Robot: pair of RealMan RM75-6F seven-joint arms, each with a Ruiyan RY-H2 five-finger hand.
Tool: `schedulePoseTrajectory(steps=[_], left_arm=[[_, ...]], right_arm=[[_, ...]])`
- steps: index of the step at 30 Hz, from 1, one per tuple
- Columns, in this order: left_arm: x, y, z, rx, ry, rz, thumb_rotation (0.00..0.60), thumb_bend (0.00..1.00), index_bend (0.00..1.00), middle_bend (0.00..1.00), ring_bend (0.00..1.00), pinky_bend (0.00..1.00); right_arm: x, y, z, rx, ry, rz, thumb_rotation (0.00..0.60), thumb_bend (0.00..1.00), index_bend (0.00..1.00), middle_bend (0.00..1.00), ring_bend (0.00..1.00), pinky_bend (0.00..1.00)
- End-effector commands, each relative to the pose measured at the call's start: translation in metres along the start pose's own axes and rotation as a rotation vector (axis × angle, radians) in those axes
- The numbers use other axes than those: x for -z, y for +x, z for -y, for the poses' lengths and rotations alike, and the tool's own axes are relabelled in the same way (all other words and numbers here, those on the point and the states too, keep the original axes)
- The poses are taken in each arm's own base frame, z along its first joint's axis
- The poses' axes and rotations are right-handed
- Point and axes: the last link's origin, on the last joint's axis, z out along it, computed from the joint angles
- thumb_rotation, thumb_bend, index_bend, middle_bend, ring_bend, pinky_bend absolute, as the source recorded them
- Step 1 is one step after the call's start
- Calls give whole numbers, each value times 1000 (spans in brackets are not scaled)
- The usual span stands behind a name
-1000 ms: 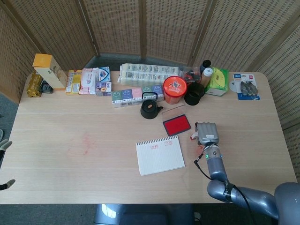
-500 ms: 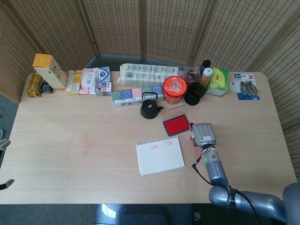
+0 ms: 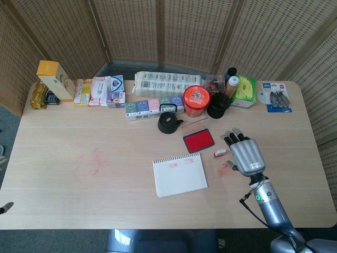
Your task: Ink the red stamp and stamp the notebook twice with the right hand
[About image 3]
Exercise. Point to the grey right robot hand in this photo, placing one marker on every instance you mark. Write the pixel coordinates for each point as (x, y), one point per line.
(247, 155)

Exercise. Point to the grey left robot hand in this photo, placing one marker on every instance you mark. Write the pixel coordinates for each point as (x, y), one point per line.
(7, 207)

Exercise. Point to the small rubber stamp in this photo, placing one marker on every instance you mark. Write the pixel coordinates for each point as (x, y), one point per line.
(219, 153)

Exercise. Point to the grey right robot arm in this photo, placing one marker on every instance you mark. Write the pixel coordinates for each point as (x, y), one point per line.
(273, 210)

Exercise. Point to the white spiral notepad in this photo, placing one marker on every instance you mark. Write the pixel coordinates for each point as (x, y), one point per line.
(179, 179)

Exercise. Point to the red ink pad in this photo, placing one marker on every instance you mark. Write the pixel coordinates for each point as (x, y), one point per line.
(198, 141)

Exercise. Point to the black mesh pen holder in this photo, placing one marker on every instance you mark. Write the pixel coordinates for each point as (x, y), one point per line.
(217, 108)

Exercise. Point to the clear round disc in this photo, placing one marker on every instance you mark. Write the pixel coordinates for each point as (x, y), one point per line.
(261, 97)

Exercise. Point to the blue blister card clips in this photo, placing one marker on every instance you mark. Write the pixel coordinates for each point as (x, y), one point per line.
(276, 97)

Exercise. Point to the green tissue box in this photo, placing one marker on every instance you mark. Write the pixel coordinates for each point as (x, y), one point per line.
(245, 89)

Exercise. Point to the brown bottle white cap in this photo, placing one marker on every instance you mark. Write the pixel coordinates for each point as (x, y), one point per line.
(232, 84)

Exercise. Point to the orange lidded tub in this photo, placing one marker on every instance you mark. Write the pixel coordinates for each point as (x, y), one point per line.
(196, 97)

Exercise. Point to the clear plastic box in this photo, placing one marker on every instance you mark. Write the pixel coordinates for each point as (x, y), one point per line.
(214, 84)

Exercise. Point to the black bottle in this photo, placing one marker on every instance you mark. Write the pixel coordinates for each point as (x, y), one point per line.
(231, 71)

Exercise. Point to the black teapot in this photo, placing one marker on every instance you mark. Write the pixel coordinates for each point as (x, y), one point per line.
(167, 122)

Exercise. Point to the long white tissue pack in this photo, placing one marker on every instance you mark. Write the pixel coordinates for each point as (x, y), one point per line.
(158, 84)

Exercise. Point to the gold foil packet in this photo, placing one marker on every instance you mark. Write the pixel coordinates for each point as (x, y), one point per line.
(38, 96)

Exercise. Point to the multicolour pocket tissue pack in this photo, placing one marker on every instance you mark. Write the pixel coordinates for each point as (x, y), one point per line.
(142, 108)

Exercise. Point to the tall cream orange carton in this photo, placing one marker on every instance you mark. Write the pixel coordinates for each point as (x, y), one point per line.
(58, 81)

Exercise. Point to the yellow box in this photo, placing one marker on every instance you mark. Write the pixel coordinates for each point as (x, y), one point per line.
(82, 92)

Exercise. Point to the small purple box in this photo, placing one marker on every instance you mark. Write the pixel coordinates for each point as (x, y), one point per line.
(116, 100)

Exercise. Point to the pink wet wipes pack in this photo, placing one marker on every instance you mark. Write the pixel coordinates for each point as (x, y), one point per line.
(98, 91)

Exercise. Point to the blue and white pack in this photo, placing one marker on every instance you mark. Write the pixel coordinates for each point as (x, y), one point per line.
(116, 83)

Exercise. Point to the woven folding screen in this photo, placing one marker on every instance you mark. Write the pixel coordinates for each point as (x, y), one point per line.
(131, 26)

